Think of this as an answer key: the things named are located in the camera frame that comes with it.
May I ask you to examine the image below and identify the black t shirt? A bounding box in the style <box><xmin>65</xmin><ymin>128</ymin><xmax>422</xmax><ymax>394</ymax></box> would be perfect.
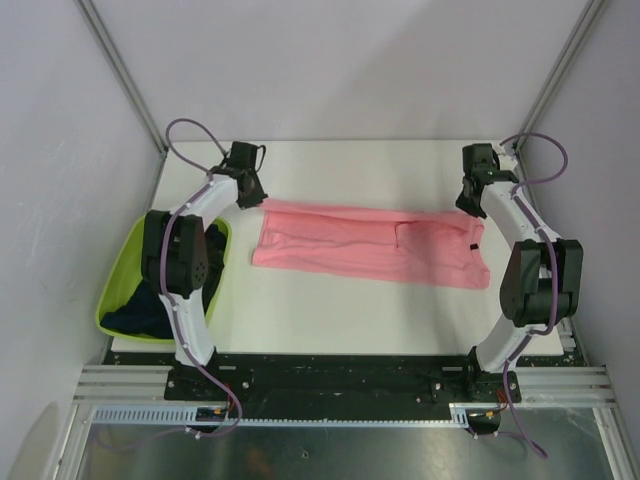
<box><xmin>202</xmin><ymin>223</ymin><xmax>229</xmax><ymax>312</ymax></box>

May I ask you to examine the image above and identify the navy blue t shirt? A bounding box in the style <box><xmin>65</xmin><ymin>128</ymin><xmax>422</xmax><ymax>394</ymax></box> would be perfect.
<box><xmin>100</xmin><ymin>280</ymin><xmax>173</xmax><ymax>340</ymax></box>

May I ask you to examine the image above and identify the right aluminium frame post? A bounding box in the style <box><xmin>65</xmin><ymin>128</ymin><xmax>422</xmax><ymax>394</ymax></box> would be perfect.
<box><xmin>519</xmin><ymin>0</ymin><xmax>610</xmax><ymax>133</ymax></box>

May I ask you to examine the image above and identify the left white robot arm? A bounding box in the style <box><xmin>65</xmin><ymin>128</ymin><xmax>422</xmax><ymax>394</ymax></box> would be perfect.
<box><xmin>141</xmin><ymin>142</ymin><xmax>267</xmax><ymax>400</ymax></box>

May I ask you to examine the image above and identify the aluminium frame post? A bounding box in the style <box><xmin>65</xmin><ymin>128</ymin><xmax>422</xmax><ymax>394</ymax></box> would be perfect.
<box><xmin>74</xmin><ymin>0</ymin><xmax>168</xmax><ymax>158</ymax></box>
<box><xmin>519</xmin><ymin>0</ymin><xmax>610</xmax><ymax>133</ymax></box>

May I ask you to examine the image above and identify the left aluminium frame post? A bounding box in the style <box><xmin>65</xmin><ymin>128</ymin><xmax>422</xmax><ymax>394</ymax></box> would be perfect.
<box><xmin>74</xmin><ymin>0</ymin><xmax>168</xmax><ymax>158</ymax></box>

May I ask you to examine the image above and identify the pink t shirt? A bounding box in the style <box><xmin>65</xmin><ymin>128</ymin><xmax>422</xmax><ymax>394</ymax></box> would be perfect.
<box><xmin>252</xmin><ymin>199</ymin><xmax>491</xmax><ymax>290</ymax></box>

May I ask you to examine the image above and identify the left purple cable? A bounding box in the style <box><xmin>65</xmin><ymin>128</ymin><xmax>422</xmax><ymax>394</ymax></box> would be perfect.
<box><xmin>153</xmin><ymin>118</ymin><xmax>245</xmax><ymax>441</ymax></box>

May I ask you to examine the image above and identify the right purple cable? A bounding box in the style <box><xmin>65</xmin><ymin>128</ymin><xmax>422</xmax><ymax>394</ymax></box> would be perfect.
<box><xmin>499</xmin><ymin>133</ymin><xmax>570</xmax><ymax>459</ymax></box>

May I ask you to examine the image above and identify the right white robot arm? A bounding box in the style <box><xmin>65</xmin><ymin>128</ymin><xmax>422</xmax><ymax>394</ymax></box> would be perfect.
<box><xmin>456</xmin><ymin>143</ymin><xmax>584</xmax><ymax>401</ymax></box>

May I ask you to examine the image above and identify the green plastic basket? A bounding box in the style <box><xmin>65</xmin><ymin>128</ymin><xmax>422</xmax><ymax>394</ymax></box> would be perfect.
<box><xmin>95</xmin><ymin>218</ymin><xmax>232</xmax><ymax>345</ymax></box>

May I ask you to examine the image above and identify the white slotted cable duct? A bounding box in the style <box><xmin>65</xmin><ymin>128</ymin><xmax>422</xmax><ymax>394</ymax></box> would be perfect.
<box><xmin>92</xmin><ymin>403</ymin><xmax>497</xmax><ymax>428</ymax></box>

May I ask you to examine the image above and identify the purple cable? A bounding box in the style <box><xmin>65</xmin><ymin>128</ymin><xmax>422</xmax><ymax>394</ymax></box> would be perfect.
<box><xmin>499</xmin><ymin>133</ymin><xmax>570</xmax><ymax>459</ymax></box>
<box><xmin>153</xmin><ymin>118</ymin><xmax>245</xmax><ymax>441</ymax></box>

